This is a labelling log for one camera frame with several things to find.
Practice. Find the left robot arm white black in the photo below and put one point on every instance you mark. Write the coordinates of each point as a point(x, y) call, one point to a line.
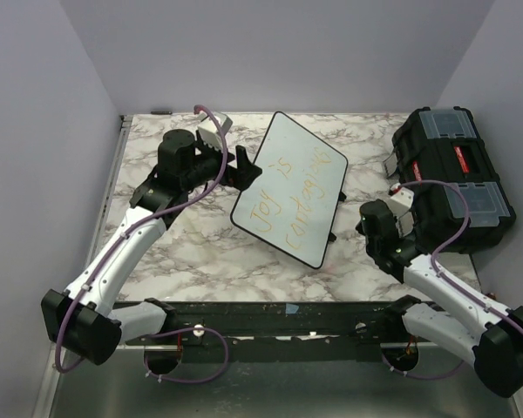
point(82, 318)

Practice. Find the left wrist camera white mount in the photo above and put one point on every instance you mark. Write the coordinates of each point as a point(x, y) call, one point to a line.
point(208, 131)

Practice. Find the black toolbox clear lids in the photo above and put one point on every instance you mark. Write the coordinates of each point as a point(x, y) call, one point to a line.
point(457, 190)

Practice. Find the white tablet whiteboard black frame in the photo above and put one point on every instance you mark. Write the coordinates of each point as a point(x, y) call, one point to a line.
point(292, 205)

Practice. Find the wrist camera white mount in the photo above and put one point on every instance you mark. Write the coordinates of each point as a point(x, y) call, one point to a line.
point(208, 131)
point(400, 202)

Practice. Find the aluminium frame extrusion left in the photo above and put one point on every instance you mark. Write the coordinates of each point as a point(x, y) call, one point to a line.
point(51, 376)

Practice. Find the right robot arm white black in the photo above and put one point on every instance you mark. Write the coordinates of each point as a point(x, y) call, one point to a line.
point(480, 331)

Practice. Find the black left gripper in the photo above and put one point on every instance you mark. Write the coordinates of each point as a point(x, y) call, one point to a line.
point(241, 177)

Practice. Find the black mounting rail base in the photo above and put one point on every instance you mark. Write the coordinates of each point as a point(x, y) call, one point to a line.
point(286, 332)

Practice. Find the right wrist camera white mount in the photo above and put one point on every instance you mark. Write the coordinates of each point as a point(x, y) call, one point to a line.
point(400, 202)

